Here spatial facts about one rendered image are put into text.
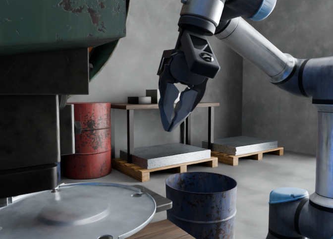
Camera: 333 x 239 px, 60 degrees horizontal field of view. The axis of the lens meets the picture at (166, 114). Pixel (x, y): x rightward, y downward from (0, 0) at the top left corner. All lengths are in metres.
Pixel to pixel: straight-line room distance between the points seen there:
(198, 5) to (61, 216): 0.43
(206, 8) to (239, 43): 0.26
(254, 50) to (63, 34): 0.58
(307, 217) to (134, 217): 0.59
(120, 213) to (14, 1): 0.37
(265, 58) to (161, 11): 4.05
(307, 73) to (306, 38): 4.45
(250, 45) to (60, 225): 0.60
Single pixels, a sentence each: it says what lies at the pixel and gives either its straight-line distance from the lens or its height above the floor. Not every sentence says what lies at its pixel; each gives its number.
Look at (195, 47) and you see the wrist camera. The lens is 0.49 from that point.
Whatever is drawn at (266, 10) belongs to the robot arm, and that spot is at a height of 1.16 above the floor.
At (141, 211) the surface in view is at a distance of 0.55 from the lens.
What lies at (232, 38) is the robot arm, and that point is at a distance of 0.77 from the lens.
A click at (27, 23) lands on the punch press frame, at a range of 0.33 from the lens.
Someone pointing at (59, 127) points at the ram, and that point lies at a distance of 0.45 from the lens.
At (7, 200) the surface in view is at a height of 0.83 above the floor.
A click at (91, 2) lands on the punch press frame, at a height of 1.09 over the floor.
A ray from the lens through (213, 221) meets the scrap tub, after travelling 1.63.
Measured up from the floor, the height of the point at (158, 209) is 0.77.
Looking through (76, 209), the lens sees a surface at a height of 0.79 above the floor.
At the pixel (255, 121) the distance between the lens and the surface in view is 5.82.
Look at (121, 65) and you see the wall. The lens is 4.30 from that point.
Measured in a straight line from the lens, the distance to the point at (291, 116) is 5.40.
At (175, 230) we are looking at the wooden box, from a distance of 1.46.
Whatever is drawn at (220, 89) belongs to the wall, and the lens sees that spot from 5.53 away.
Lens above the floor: 0.99
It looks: 4 degrees down
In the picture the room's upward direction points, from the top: straight up
